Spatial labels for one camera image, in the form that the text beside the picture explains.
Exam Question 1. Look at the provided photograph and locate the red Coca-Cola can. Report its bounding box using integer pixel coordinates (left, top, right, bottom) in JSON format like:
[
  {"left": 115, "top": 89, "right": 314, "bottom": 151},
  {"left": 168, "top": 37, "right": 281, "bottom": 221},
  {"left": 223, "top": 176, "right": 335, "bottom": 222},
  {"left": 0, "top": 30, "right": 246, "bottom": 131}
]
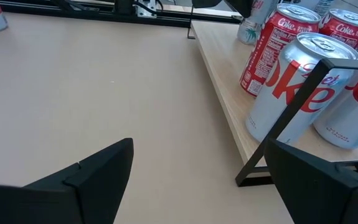
[
  {"left": 318, "top": 8, "right": 358, "bottom": 52},
  {"left": 240, "top": 2, "right": 322, "bottom": 98}
]

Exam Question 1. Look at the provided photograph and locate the Celsius Peach Vibe can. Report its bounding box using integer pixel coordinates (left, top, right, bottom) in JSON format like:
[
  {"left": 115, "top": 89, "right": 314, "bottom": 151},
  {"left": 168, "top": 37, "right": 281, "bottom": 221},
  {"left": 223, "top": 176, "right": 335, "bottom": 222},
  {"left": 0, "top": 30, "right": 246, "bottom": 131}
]
[{"left": 236, "top": 0, "right": 280, "bottom": 46}]

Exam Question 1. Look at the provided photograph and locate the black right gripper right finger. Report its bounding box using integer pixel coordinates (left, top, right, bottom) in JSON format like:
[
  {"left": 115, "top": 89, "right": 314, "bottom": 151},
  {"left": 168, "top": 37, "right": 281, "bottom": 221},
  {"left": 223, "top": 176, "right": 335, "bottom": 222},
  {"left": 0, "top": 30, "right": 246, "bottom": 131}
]
[{"left": 264, "top": 138, "right": 358, "bottom": 224}]

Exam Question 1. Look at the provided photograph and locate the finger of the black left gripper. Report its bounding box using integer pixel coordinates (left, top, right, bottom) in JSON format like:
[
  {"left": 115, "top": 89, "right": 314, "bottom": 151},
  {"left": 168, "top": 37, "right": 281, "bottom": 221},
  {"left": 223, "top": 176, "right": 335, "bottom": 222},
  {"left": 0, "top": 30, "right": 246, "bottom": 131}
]
[
  {"left": 192, "top": 0, "right": 223, "bottom": 9},
  {"left": 223, "top": 0, "right": 253, "bottom": 19}
]

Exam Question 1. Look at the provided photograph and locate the silver metal bracket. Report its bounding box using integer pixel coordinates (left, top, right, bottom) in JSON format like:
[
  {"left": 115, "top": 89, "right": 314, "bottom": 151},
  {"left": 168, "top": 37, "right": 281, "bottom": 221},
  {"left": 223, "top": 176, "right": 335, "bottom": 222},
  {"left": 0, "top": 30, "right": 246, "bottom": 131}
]
[{"left": 133, "top": 0, "right": 158, "bottom": 19}]

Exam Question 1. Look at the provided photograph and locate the black-framed wooden shelf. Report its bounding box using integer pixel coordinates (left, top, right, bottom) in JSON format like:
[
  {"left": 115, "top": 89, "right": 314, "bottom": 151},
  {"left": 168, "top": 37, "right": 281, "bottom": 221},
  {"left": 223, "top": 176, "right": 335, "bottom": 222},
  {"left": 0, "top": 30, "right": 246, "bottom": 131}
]
[{"left": 186, "top": 6, "right": 358, "bottom": 187}]

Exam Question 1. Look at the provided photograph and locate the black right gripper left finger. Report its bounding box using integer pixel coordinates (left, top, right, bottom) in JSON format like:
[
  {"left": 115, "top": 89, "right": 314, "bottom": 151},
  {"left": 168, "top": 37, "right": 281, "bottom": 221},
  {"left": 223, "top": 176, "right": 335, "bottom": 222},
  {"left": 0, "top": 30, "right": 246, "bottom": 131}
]
[{"left": 0, "top": 138, "right": 134, "bottom": 224}]

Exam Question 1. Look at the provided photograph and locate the black table edge rail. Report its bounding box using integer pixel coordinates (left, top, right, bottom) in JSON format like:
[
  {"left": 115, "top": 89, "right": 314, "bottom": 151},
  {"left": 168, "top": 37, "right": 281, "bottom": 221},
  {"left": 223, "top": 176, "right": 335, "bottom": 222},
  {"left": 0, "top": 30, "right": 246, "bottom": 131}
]
[{"left": 0, "top": 0, "right": 243, "bottom": 29}]

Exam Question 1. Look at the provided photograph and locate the silver Diet Coke can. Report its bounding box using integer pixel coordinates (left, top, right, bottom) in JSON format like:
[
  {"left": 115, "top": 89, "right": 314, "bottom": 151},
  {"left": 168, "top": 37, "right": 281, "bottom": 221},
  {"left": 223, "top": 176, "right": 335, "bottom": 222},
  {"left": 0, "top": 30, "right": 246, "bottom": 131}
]
[
  {"left": 245, "top": 32, "right": 358, "bottom": 144},
  {"left": 313, "top": 51, "right": 358, "bottom": 151}
]

